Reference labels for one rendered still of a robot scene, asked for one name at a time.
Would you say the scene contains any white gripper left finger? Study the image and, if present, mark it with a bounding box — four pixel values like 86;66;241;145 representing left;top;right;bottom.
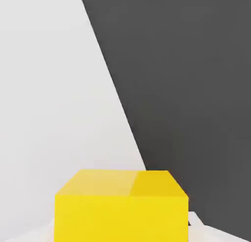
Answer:
3;216;56;242

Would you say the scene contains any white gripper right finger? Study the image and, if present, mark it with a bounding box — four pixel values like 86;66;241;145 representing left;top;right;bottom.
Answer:
187;211;248;242

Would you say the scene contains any small yellow cube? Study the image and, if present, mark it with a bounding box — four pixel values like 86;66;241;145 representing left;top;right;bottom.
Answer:
54;169;189;242

